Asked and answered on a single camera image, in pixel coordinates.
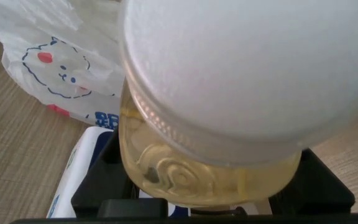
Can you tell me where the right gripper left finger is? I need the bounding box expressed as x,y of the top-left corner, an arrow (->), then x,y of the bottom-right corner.
70,127 -> 169,219

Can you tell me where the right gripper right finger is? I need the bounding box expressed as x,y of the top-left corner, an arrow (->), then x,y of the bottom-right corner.
268,148 -> 356,216

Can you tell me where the clear yellow bottle white cap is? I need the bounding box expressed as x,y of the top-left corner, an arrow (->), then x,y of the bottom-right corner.
116,0 -> 358,208

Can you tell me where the white printed plastic bag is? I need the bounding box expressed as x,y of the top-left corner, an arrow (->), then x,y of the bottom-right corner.
0,0 -> 127,131

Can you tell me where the white barcode scanner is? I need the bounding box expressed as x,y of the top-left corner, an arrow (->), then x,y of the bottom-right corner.
46,125 -> 192,219

